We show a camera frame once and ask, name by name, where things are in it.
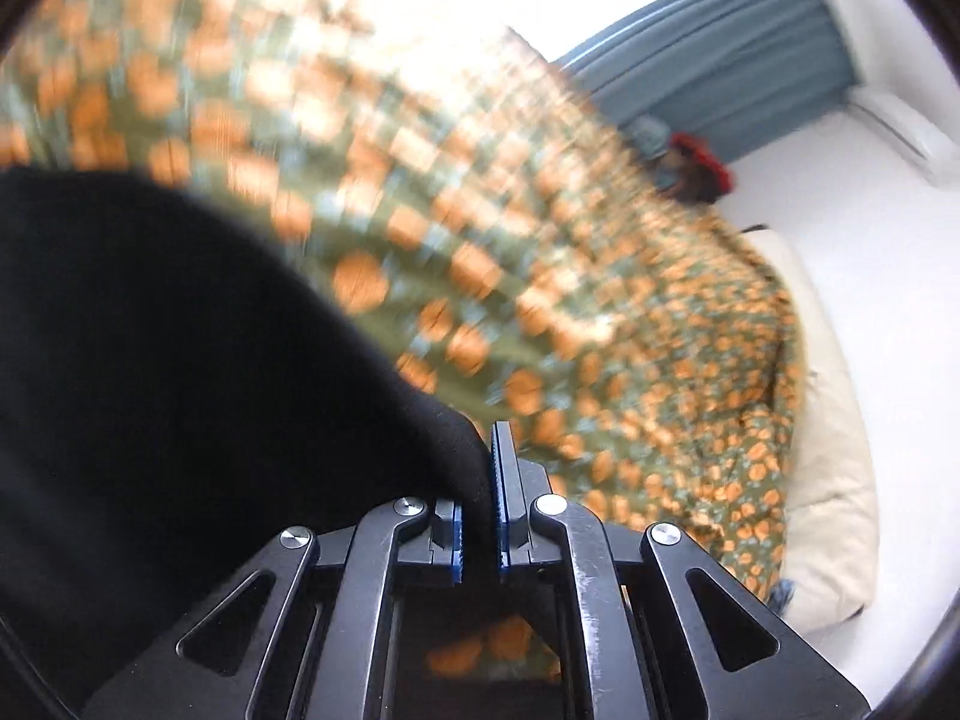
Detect clothes pile with red hat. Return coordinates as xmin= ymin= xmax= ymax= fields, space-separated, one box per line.
xmin=626 ymin=116 xmax=737 ymax=205

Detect black pants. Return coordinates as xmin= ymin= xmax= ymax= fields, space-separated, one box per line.
xmin=0 ymin=169 xmax=493 ymax=720

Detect pumpkin print quilt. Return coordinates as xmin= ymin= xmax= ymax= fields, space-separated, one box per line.
xmin=0 ymin=0 xmax=809 ymax=683

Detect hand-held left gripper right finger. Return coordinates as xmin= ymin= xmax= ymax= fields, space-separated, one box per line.
xmin=491 ymin=421 xmax=872 ymax=720

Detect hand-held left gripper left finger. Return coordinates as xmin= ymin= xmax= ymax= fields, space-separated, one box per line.
xmin=82 ymin=496 xmax=466 ymax=720

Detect cream pillow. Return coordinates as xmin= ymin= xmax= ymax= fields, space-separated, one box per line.
xmin=739 ymin=229 xmax=880 ymax=628

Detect white air conditioner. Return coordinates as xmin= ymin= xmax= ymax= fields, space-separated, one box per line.
xmin=847 ymin=86 xmax=958 ymax=182

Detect wide blue curtain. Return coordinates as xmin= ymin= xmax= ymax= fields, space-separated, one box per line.
xmin=551 ymin=0 xmax=865 ymax=140

